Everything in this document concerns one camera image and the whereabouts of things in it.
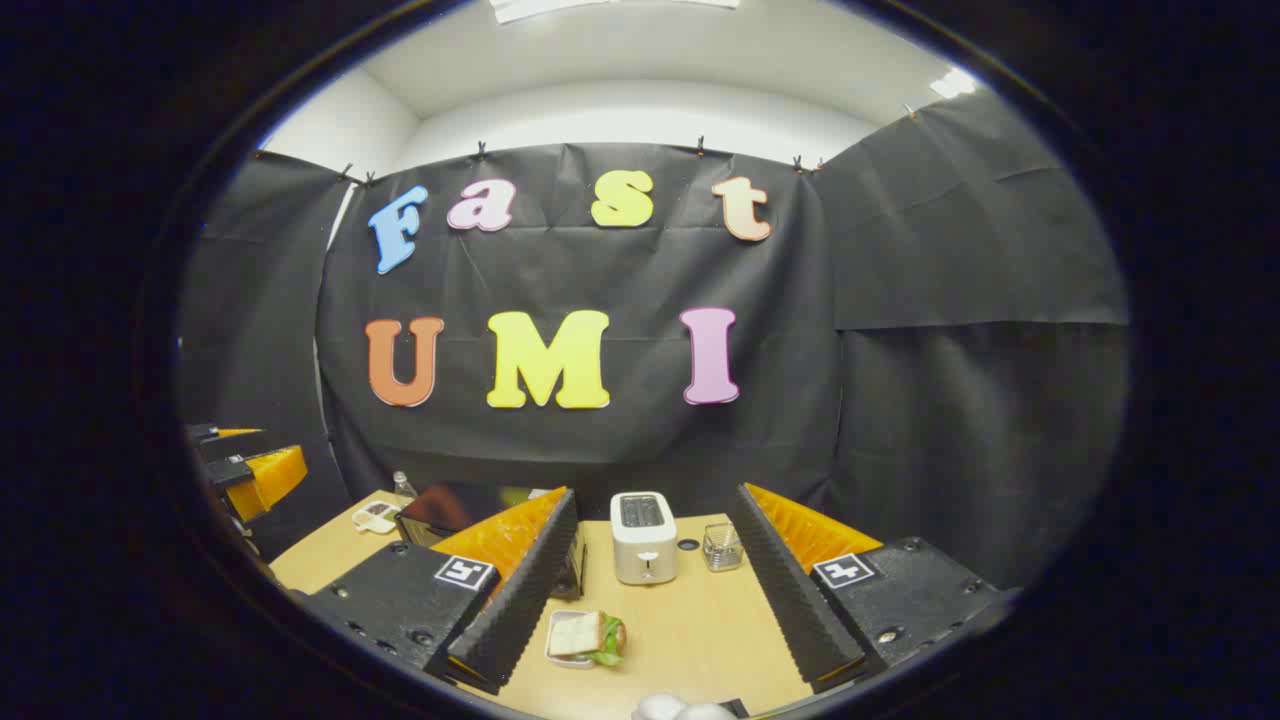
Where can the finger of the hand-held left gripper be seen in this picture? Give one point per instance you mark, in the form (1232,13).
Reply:
(228,445)
(265,480)

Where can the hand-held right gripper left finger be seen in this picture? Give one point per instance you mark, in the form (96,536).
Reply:
(530,590)

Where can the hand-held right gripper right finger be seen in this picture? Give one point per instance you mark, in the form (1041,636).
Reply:
(785,590)

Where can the sandwich with lettuce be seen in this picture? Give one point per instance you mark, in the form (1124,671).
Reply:
(575,633)

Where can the black electric oven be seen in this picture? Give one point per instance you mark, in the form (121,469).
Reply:
(440,510)

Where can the white rectangular dish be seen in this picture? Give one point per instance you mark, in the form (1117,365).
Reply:
(565,660)

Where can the white divided snack tray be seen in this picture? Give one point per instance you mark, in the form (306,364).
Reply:
(375,516)

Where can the white toaster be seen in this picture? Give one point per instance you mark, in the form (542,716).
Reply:
(643,550)

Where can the clear plastic water bottle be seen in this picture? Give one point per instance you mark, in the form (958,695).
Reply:
(404,487)

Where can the black backdrop cloth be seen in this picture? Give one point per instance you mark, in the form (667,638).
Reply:
(900,300)

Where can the ceiling light panel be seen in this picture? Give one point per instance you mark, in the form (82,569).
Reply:
(600,8)
(953,83)

